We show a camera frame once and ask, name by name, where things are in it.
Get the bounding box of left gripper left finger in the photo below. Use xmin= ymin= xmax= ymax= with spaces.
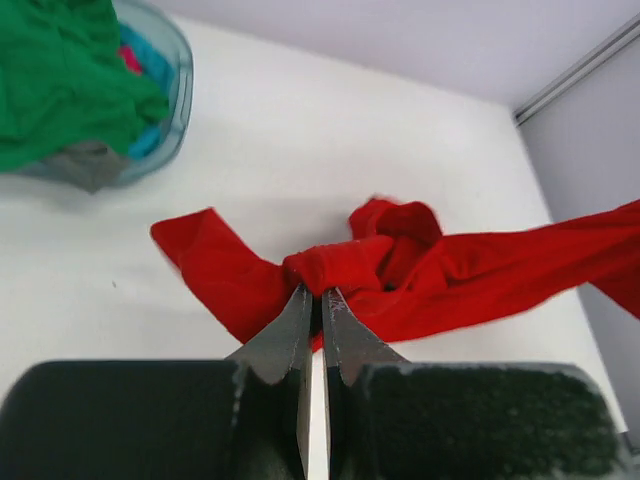
xmin=222 ymin=285 xmax=313 ymax=479

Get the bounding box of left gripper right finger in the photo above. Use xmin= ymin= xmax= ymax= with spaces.
xmin=321 ymin=288 xmax=407 ymax=479

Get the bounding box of red t shirt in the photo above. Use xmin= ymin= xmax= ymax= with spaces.
xmin=150 ymin=198 xmax=639 ymax=342

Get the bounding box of grey t shirt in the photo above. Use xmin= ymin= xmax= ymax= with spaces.
xmin=41 ymin=141 xmax=130 ymax=194

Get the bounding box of teal t shirt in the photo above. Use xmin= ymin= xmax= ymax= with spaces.
xmin=119 ymin=23 xmax=175 ymax=160

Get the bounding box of pink garment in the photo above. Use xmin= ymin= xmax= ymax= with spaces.
xmin=118 ymin=45 xmax=144 ymax=75

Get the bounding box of green t shirt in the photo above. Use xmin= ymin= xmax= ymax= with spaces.
xmin=1 ymin=1 xmax=143 ymax=172

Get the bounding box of clear blue plastic basket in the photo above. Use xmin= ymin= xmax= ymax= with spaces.
xmin=14 ymin=0 xmax=195 ymax=189

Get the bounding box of right aluminium frame post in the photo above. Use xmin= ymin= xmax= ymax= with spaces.
xmin=513 ymin=14 xmax=639 ymax=126

